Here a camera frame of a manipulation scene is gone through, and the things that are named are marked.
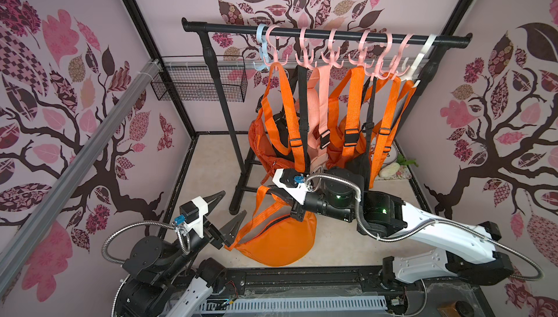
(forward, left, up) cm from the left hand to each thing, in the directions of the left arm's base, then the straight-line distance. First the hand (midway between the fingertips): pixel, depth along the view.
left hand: (235, 206), depth 54 cm
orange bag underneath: (-1, -12, -26) cm, 29 cm away
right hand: (+3, -9, +6) cm, 12 cm away
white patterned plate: (+44, -69, -35) cm, 89 cm away
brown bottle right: (-20, -63, -26) cm, 71 cm away
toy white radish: (+34, -64, -32) cm, 79 cm away
